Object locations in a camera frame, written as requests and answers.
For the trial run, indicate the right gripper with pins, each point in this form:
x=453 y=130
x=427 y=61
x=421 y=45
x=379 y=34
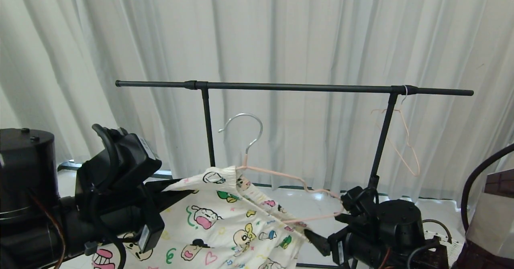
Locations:
x=357 y=249

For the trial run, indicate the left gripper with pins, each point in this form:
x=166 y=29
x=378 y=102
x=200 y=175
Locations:
x=120 y=221

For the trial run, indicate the cream printed garment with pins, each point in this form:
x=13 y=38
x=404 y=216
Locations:
x=225 y=221

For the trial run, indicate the pink clothes hanger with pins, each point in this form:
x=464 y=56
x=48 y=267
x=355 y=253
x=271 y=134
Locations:
x=405 y=129
x=245 y=159

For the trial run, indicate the white laundry basket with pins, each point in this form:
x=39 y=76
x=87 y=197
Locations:
x=451 y=241

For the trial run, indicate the black clothes rack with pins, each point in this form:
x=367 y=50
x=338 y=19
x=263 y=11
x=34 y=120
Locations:
x=301 y=87

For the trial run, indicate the white curtain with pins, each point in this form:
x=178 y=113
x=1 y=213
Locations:
x=301 y=40

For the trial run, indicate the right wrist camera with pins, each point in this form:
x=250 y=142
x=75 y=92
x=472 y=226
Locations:
x=355 y=200

